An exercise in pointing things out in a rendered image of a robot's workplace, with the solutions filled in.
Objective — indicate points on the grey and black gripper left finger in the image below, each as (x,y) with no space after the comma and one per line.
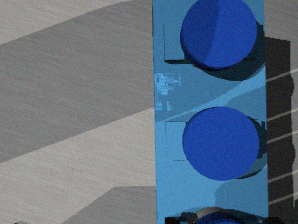
(171,220)

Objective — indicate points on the blue tube rack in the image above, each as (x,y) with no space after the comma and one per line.
(180,91)

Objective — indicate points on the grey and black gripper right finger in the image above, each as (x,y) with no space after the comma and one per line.
(272,220)

